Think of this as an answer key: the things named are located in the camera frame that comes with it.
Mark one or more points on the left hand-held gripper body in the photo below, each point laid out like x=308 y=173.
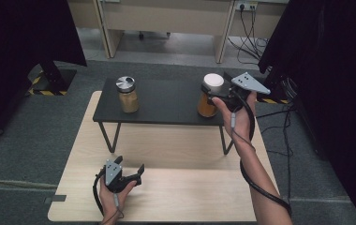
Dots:
x=113 y=175

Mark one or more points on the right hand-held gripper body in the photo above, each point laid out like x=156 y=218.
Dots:
x=248 y=83

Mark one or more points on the white lid amber jar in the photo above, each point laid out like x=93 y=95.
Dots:
x=204 y=109

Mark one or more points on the black shelf with metal legs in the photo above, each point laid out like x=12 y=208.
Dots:
x=166 y=100

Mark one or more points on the silver lid spice jar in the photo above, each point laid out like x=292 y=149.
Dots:
x=127 y=97

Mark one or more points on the person's left hand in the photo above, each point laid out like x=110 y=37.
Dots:
x=110 y=206

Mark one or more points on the person's right hand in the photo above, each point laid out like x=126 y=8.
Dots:
x=243 y=125

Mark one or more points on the black stand base striped tape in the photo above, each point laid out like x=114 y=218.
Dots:
x=276 y=93
x=52 y=82

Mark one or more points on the beige office desk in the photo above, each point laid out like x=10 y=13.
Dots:
x=166 y=15

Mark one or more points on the black chair caster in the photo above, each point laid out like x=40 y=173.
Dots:
x=141 y=35

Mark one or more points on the black curtain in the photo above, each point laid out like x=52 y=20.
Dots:
x=17 y=47
x=332 y=78

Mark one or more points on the white wall power outlet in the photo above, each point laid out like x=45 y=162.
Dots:
x=245 y=5

